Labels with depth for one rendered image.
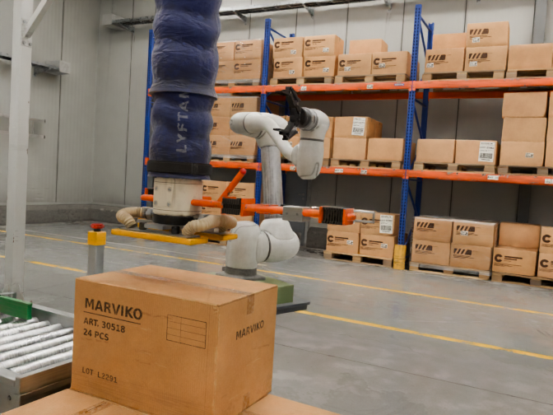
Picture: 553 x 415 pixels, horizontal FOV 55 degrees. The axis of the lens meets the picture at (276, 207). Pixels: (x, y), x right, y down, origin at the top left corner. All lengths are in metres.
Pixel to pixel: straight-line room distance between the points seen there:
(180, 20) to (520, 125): 7.25
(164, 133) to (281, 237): 1.01
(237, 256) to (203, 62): 1.02
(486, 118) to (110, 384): 8.81
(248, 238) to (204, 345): 0.92
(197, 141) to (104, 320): 0.69
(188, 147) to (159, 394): 0.81
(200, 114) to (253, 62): 8.33
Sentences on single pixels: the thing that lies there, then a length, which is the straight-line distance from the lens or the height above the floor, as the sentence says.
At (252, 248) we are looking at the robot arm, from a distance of 2.53.
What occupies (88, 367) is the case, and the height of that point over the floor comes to 0.64.
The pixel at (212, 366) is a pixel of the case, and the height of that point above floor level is 0.75.
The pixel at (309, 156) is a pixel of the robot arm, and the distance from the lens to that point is 2.21.
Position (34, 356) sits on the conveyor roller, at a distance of 2.50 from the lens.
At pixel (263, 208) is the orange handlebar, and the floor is 1.24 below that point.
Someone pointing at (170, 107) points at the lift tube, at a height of 1.55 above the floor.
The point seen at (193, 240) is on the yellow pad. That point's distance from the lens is 1.73.
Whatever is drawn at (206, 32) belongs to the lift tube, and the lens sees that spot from 1.88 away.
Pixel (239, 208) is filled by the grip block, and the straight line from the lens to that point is 1.73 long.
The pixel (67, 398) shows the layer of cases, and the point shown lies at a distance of 2.06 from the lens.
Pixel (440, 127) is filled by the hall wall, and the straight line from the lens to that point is 10.16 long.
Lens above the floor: 1.33
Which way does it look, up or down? 3 degrees down
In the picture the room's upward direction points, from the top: 3 degrees clockwise
